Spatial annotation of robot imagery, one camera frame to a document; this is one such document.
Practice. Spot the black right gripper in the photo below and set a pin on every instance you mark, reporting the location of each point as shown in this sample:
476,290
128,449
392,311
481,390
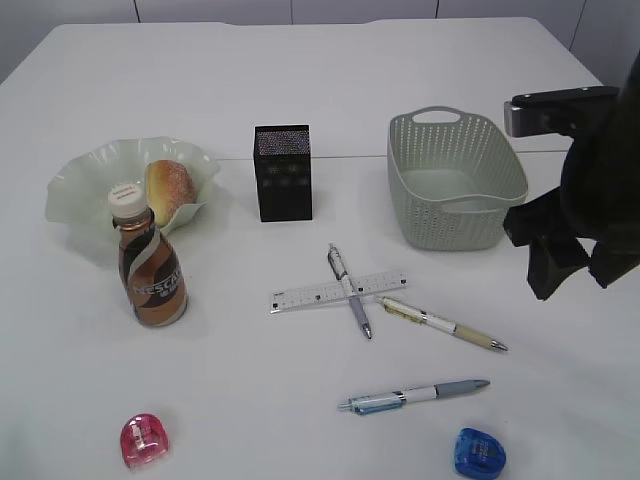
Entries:
591,220

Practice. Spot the blue pencil sharpener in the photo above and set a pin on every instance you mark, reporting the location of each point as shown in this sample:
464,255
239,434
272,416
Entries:
478,455

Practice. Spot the sugared bread loaf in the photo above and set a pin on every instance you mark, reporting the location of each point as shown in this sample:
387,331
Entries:
168,187

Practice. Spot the brown Nescafe coffee bottle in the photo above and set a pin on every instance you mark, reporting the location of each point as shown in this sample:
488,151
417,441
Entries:
148,265

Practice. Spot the grey-green plastic woven basket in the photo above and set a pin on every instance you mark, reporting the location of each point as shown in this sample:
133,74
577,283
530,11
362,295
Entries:
452,183

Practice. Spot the beige and white pen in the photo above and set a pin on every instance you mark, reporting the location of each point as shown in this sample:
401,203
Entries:
449,327

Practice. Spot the grey and white pen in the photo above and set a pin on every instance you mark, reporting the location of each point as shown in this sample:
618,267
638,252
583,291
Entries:
340,271

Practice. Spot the blue and white pen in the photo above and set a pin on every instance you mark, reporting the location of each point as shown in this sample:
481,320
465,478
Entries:
369,404

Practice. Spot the black mesh pen holder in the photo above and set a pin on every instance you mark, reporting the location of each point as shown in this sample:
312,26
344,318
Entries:
282,163

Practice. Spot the pink pencil sharpener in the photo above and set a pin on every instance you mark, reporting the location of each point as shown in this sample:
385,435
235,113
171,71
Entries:
143,439

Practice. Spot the pale green wavy glass plate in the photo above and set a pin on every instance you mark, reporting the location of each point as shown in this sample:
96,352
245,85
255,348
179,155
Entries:
77,194

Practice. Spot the clear plastic ruler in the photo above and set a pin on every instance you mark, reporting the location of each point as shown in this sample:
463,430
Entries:
304,297

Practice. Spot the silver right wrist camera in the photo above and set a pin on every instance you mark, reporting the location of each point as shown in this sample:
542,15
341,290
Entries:
567,112

